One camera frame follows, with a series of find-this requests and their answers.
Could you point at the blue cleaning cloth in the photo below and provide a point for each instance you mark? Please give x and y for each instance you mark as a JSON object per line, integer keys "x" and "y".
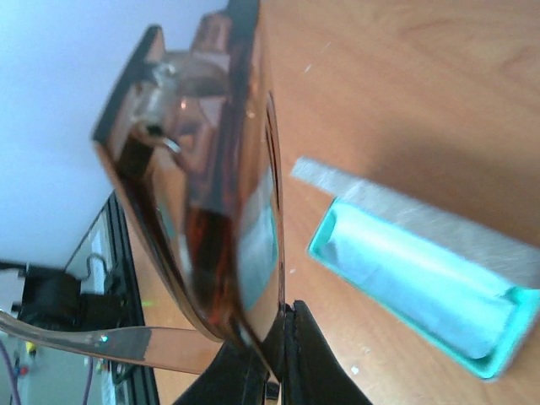
{"x": 457, "y": 301}

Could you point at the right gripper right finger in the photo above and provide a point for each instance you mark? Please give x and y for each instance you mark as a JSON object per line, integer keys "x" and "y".
{"x": 312, "y": 374}

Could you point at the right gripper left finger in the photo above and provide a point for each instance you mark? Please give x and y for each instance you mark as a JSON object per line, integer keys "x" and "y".
{"x": 238, "y": 376}

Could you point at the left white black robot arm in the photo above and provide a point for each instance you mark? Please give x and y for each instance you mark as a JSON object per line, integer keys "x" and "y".
{"x": 55, "y": 300}

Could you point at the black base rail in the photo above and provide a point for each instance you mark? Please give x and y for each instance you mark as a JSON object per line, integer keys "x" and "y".
{"x": 103, "y": 260}

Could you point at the brown sunglasses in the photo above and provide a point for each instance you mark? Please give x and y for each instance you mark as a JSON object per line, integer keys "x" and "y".
{"x": 168, "y": 106}

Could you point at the grey glasses case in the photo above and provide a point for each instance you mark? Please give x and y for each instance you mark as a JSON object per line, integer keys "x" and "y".
{"x": 513, "y": 260}

